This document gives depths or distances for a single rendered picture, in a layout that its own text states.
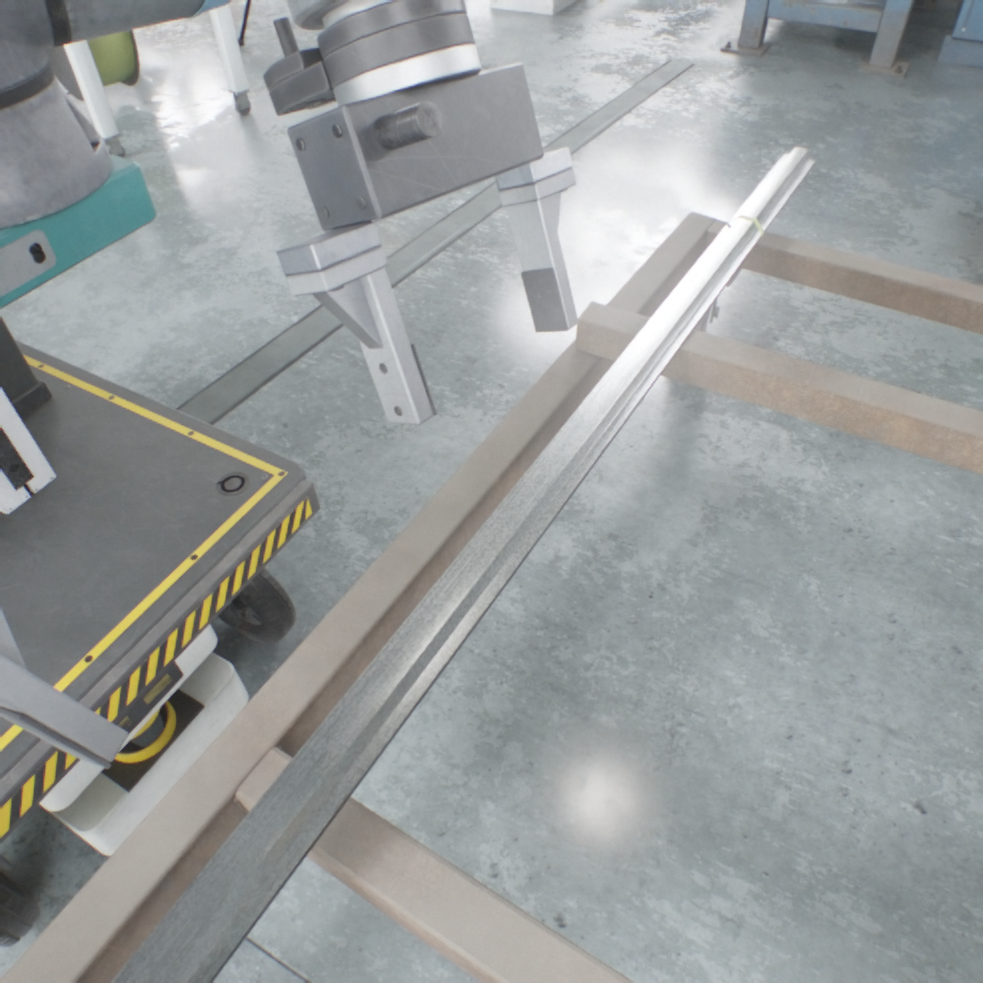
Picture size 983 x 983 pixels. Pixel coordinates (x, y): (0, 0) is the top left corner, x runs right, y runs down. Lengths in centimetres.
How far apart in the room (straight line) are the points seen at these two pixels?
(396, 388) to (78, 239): 50
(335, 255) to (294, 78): 12
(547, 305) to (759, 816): 81
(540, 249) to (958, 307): 116
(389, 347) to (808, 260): 124
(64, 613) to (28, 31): 58
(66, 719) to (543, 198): 36
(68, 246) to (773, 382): 87
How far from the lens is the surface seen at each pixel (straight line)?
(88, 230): 84
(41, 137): 81
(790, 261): 156
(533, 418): 109
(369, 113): 38
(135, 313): 210
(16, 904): 109
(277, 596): 114
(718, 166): 264
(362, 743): 72
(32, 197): 80
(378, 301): 38
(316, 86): 44
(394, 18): 40
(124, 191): 86
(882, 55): 368
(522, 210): 48
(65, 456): 118
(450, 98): 41
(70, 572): 102
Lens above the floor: 102
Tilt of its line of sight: 47 degrees down
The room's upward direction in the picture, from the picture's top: 2 degrees counter-clockwise
